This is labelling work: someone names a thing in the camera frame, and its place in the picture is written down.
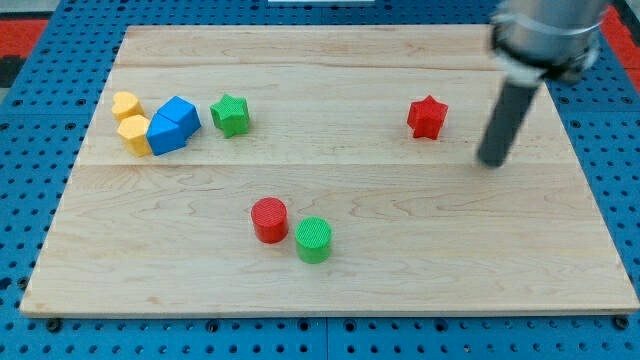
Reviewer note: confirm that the blue cube block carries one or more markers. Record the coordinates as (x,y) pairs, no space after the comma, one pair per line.
(183,114)

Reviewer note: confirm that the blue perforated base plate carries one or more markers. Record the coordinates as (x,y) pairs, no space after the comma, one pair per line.
(44,118)

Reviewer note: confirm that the green cylinder block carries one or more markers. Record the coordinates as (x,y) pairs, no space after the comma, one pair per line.
(313,240)

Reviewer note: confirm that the light wooden board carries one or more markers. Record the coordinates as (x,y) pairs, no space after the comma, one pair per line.
(419,228)

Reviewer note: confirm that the red star block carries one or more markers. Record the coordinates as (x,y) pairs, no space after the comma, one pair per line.
(426,118)

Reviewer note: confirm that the yellow heart block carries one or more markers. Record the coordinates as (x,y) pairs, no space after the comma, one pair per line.
(126,104)

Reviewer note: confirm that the blue pentagon block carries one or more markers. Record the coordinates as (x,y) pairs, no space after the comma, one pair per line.
(164,136)

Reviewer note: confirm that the yellow hexagon block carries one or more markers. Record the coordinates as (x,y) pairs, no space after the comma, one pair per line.
(132,131)

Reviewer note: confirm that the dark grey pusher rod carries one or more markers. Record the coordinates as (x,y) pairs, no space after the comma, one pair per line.
(507,117)

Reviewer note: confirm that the red cylinder block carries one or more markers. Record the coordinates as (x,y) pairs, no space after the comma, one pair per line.
(270,220)

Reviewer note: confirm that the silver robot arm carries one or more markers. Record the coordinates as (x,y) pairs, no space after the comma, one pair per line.
(534,40)

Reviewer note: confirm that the green star block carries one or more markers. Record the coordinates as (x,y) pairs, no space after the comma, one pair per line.
(231,115)

